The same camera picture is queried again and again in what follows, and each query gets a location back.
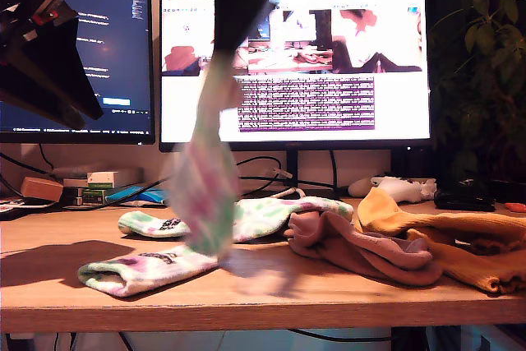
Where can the tie-dye Hugging Face sock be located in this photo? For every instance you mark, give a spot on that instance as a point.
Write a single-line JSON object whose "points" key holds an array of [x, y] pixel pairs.
{"points": [[144, 273], [267, 215]]}

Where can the pink ankle sock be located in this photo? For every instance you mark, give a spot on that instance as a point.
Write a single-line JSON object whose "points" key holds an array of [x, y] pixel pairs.
{"points": [[349, 240], [411, 275]]}

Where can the yellow ribbed frilly sock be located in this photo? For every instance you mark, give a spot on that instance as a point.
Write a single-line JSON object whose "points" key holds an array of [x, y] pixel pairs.
{"points": [[464, 273], [431, 223]]}

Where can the dark code computer monitor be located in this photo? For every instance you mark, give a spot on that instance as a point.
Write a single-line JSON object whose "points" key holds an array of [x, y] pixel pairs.
{"points": [[123, 59]]}

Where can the plain brown cardboard box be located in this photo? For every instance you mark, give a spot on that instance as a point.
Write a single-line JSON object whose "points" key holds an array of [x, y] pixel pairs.
{"points": [[41, 190]]}

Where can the white box with green stripe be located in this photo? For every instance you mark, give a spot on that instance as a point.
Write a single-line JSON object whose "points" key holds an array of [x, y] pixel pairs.
{"points": [[100, 180]]}

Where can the grey flat box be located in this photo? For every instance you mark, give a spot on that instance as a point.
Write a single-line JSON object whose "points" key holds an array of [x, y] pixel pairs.
{"points": [[127, 174]]}

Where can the black pad with stickers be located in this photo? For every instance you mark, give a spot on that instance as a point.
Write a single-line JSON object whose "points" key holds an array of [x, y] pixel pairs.
{"points": [[12, 211]]}

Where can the blue peppermint packet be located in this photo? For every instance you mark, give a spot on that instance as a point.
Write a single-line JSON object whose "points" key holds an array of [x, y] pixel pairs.
{"points": [[135, 194]]}

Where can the white screen computer monitor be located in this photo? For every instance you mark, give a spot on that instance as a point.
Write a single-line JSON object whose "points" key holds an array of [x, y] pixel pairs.
{"points": [[411, 100]]}

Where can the beige rounded device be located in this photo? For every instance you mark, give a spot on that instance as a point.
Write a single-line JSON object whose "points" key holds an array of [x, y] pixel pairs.
{"points": [[359, 188]]}

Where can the white game controller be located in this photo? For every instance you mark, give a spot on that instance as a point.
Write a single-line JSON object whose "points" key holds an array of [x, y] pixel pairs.
{"points": [[407, 190]]}

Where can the black rounded case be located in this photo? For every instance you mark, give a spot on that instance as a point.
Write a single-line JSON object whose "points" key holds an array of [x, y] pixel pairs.
{"points": [[464, 203]]}

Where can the small orange object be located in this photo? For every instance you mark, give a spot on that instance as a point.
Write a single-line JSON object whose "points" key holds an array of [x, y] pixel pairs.
{"points": [[515, 207]]}

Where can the black table leg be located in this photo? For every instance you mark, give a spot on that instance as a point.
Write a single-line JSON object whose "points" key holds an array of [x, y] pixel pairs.
{"points": [[411, 340]]}

